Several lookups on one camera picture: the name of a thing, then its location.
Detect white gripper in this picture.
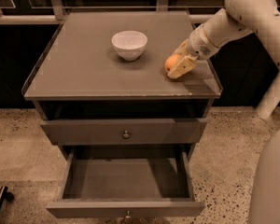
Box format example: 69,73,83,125
167,24,219,79

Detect orange fruit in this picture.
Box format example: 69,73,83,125
164,53,181,73

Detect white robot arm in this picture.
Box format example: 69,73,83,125
165,0,280,224

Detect grey drawer cabinet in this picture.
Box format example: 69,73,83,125
21,10,224,161

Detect grey top drawer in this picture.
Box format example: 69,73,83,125
41,119,206,146

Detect grey open middle drawer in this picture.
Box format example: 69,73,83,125
47,148,204,218

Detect white ceramic bowl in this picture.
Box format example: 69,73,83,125
111,31,147,61

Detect white table leg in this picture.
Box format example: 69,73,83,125
256,73,280,119

